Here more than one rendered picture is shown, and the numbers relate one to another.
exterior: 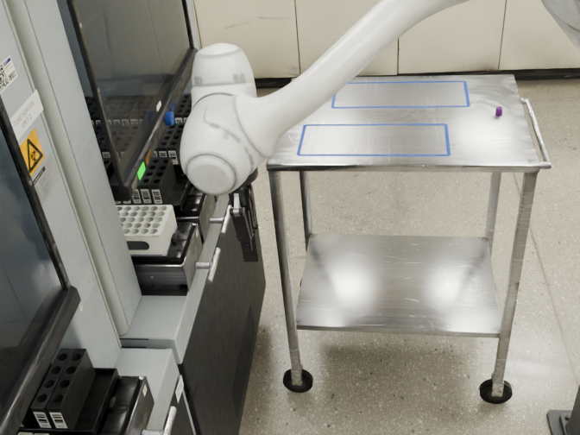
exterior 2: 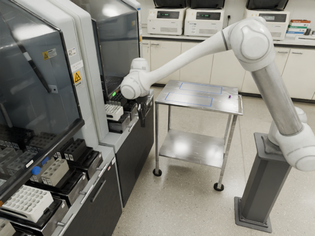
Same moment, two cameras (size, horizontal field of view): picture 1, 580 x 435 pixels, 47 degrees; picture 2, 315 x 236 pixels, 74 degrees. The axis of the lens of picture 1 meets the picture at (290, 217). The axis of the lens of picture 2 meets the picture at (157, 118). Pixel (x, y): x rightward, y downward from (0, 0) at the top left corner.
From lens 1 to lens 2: 0.18 m
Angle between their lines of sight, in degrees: 7
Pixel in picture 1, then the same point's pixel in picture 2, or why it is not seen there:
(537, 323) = (237, 169)
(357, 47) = (178, 61)
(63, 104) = (90, 67)
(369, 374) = (180, 174)
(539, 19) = not seen: hidden behind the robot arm
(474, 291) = (216, 153)
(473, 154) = (218, 107)
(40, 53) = (86, 50)
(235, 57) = (143, 61)
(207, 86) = (134, 69)
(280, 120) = (151, 79)
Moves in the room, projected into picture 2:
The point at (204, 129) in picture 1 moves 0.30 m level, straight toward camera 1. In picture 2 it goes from (128, 78) to (119, 110)
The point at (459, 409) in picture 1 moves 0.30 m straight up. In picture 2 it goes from (206, 190) to (210, 166)
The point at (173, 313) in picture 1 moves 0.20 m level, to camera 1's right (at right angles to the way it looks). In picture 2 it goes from (116, 138) to (147, 140)
